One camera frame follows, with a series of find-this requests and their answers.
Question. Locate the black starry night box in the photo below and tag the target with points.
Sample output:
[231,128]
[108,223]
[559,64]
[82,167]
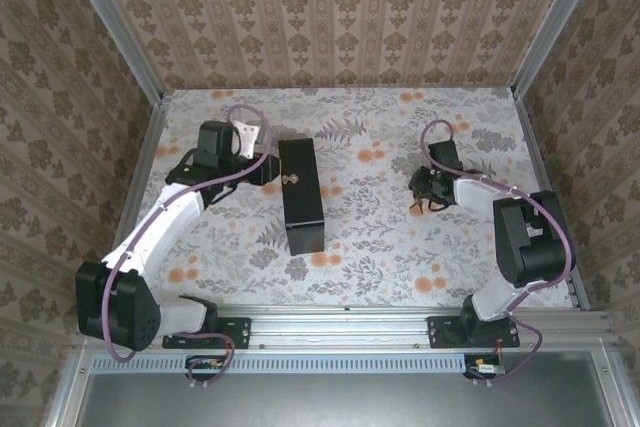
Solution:
[302,217]

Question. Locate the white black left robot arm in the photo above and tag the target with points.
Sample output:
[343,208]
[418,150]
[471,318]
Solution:
[160,227]

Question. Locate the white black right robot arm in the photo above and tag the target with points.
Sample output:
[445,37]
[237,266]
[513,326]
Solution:
[475,192]

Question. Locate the floral tablecloth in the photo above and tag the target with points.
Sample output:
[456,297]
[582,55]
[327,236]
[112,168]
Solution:
[380,257]

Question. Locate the grey metal panel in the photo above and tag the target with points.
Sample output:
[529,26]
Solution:
[340,402]

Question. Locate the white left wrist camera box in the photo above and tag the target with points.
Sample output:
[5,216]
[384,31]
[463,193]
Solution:
[246,137]

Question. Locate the aluminium side frame rail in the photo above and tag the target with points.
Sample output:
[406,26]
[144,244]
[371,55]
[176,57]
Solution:
[540,157]
[147,147]

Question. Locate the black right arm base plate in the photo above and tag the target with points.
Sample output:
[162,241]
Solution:
[442,332]

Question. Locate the aluminium frame post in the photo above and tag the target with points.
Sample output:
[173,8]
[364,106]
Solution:
[115,22]
[555,22]

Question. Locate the aluminium front frame rail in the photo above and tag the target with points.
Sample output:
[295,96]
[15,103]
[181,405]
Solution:
[340,329]

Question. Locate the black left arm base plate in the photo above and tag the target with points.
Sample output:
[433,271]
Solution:
[235,332]

